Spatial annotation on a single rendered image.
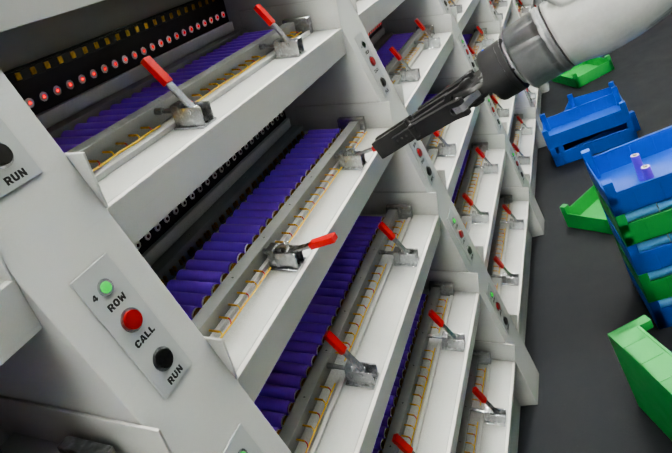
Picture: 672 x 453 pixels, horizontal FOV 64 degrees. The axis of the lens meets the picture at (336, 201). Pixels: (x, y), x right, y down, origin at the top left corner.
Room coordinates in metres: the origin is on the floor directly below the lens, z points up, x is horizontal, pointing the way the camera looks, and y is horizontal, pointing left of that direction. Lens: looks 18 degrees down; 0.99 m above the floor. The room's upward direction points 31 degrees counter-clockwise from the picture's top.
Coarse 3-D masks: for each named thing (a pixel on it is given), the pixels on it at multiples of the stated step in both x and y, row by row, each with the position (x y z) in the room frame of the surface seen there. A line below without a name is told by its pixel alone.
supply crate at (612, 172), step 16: (624, 144) 1.12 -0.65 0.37; (640, 144) 1.10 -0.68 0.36; (656, 144) 1.09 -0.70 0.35; (592, 160) 1.13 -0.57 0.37; (608, 160) 1.13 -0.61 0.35; (624, 160) 1.12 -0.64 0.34; (656, 160) 1.07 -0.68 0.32; (592, 176) 1.09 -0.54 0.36; (608, 176) 1.12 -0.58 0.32; (624, 176) 1.08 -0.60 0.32; (656, 176) 1.01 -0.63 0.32; (608, 192) 0.97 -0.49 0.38; (624, 192) 0.96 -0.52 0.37; (640, 192) 0.95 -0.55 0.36; (656, 192) 0.94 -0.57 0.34; (624, 208) 0.96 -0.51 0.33
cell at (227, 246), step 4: (204, 244) 0.68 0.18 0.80; (208, 244) 0.67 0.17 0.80; (212, 244) 0.67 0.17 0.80; (216, 244) 0.67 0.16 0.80; (220, 244) 0.67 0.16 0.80; (224, 244) 0.66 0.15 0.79; (228, 244) 0.66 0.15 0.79; (232, 244) 0.66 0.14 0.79; (236, 244) 0.65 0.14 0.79; (240, 244) 0.65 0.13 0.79; (244, 244) 0.65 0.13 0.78; (204, 248) 0.67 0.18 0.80; (208, 248) 0.67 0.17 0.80; (212, 248) 0.67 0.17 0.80; (216, 248) 0.66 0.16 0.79; (220, 248) 0.66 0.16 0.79; (224, 248) 0.66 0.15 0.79; (228, 248) 0.66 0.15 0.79; (232, 248) 0.65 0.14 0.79; (236, 248) 0.65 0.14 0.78; (240, 248) 0.65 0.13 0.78; (244, 248) 0.65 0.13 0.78; (244, 252) 0.64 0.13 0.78
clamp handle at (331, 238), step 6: (330, 234) 0.58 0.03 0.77; (312, 240) 0.59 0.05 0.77; (318, 240) 0.58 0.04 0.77; (324, 240) 0.57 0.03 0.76; (330, 240) 0.57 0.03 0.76; (288, 246) 0.61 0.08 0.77; (300, 246) 0.60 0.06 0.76; (306, 246) 0.59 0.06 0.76; (312, 246) 0.58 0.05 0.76; (318, 246) 0.58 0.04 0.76; (288, 252) 0.60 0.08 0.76; (294, 252) 0.60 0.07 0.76
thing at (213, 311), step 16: (352, 128) 0.94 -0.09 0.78; (336, 144) 0.88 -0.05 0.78; (320, 160) 0.84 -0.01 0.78; (336, 160) 0.85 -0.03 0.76; (320, 176) 0.79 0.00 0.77; (304, 192) 0.74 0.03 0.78; (288, 208) 0.71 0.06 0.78; (304, 208) 0.72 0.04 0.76; (272, 224) 0.67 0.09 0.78; (288, 224) 0.69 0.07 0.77; (256, 240) 0.64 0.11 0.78; (272, 240) 0.65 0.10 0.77; (256, 256) 0.61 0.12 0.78; (240, 272) 0.58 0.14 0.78; (224, 288) 0.56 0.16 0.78; (240, 288) 0.57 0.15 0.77; (256, 288) 0.57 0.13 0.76; (208, 304) 0.54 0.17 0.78; (224, 304) 0.54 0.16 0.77; (192, 320) 0.52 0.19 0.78; (208, 320) 0.52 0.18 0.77; (208, 336) 0.51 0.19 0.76
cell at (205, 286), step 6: (168, 282) 0.61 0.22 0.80; (174, 282) 0.61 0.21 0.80; (180, 282) 0.60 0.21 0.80; (186, 282) 0.60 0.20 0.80; (192, 282) 0.60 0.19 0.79; (198, 282) 0.59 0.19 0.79; (204, 282) 0.59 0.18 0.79; (210, 282) 0.59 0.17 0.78; (168, 288) 0.60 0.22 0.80; (174, 288) 0.60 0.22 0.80; (180, 288) 0.60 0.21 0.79; (186, 288) 0.59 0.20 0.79; (192, 288) 0.59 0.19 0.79; (198, 288) 0.58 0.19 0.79; (204, 288) 0.58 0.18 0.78; (210, 288) 0.58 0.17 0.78; (210, 294) 0.57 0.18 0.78
